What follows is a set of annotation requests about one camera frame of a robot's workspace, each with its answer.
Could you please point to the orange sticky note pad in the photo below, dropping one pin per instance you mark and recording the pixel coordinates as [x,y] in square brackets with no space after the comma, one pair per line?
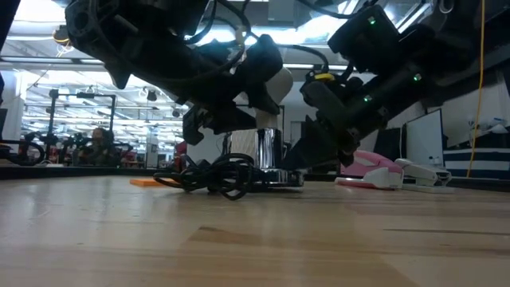
[143,182]

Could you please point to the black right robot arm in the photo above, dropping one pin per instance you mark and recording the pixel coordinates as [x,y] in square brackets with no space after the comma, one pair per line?
[418,44]

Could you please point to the white textured pen cup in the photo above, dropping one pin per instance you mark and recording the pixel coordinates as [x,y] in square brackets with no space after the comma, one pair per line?
[243,141]

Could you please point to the person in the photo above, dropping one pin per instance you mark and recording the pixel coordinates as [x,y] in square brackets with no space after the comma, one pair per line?
[99,143]

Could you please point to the black chair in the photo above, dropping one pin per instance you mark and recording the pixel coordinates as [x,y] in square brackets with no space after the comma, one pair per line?
[388,143]

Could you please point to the pink stapler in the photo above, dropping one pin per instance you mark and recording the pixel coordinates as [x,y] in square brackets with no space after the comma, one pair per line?
[370,167]

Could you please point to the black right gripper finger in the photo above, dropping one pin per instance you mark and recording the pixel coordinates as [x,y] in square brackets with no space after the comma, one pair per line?
[318,147]
[310,124]

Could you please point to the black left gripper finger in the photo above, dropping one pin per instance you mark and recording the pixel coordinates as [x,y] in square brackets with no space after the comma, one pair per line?
[263,64]

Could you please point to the navy white striped box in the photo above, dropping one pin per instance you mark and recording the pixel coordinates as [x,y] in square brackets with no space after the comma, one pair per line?
[478,163]

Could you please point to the ceiling light bar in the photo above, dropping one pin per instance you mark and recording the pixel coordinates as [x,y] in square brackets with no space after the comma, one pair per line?
[40,60]
[307,66]

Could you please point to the red cabinet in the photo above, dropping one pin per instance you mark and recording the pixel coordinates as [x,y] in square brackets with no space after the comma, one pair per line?
[180,151]

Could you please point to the chrome lamp socket base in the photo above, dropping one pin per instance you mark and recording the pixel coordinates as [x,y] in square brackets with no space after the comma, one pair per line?
[271,151]

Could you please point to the white grey stapler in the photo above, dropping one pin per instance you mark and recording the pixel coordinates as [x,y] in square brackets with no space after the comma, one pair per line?
[422,173]

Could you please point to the white board panel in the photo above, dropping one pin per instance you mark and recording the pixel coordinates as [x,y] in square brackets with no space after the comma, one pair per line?
[424,139]

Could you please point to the yellow black ceiling reel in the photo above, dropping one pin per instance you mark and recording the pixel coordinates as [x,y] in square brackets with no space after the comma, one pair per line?
[60,35]

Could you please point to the black background gantry frame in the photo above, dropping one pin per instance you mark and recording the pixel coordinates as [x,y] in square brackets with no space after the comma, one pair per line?
[52,119]

